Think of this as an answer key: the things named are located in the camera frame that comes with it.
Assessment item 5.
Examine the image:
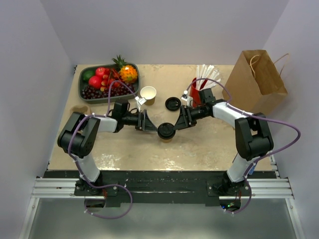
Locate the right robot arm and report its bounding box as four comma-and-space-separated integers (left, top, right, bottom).
173, 89, 274, 196

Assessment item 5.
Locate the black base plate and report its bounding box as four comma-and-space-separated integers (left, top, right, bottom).
41, 170, 276, 207

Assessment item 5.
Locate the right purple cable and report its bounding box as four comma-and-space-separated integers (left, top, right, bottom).
185, 78, 302, 215

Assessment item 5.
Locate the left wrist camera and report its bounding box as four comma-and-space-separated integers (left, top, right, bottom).
135, 96, 147, 106

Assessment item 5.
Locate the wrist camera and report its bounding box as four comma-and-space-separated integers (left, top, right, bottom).
135, 96, 147, 106
181, 90, 192, 103

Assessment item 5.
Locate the dark grape bunch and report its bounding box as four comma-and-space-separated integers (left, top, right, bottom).
80, 83, 134, 100

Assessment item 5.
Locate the red cherries cluster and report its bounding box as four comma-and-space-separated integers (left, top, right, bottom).
100, 68, 121, 92

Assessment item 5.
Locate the green lime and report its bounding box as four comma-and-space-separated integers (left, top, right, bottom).
83, 70, 95, 82

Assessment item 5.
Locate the cardboard cup carrier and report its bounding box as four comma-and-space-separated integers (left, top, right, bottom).
70, 105, 92, 116

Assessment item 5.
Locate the brown paper bag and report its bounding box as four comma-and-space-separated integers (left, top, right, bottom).
222, 50, 288, 116

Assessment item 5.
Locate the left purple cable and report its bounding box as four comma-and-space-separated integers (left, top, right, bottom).
67, 79, 139, 220

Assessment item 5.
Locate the aluminium frame rail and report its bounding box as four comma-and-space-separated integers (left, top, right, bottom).
18, 124, 306, 239

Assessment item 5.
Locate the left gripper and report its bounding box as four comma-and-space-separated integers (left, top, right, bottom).
122, 110, 158, 132

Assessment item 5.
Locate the black cup lid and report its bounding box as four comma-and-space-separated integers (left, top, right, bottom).
158, 122, 175, 140
165, 97, 181, 112

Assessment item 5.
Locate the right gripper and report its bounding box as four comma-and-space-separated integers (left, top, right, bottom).
173, 105, 209, 130

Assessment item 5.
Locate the purple cable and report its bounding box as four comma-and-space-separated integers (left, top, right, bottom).
185, 78, 302, 215
67, 79, 139, 220

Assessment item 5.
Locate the red apple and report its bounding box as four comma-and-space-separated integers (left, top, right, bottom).
95, 67, 110, 78
88, 76, 103, 90

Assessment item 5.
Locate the grey fruit tray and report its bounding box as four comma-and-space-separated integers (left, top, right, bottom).
78, 63, 140, 104

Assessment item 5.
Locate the brown paper cup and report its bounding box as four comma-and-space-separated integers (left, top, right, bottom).
140, 86, 157, 106
161, 137, 173, 143

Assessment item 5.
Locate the blue razor package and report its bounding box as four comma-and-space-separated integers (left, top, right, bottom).
248, 163, 256, 175

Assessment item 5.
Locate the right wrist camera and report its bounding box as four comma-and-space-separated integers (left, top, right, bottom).
181, 90, 192, 103

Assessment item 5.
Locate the orange toy pineapple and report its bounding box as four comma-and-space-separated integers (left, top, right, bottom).
112, 55, 138, 84

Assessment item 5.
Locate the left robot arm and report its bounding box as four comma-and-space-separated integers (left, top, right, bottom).
57, 100, 158, 195

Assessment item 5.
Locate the red plastic cup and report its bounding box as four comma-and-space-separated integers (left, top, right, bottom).
189, 78, 205, 107

